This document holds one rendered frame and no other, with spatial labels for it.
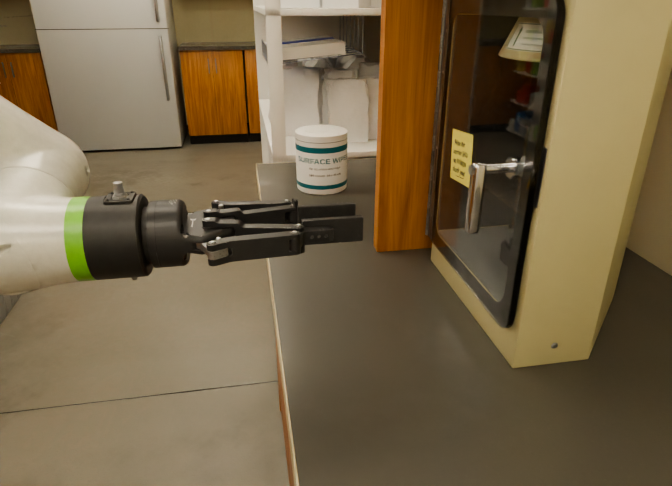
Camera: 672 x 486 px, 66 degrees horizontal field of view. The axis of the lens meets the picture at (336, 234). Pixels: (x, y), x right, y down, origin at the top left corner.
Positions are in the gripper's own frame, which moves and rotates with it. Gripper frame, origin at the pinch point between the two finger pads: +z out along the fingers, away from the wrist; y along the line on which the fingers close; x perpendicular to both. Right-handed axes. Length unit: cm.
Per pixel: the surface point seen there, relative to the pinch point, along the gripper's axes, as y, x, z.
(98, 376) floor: 125, 116, -74
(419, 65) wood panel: 31.9, -13.7, 20.4
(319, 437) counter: -12.6, 20.4, -3.4
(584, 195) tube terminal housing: -5.2, -3.6, 28.6
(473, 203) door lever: -0.7, -1.6, 17.3
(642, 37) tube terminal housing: -5.1, -20.5, 31.4
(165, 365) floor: 128, 115, -48
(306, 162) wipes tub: 67, 13, 5
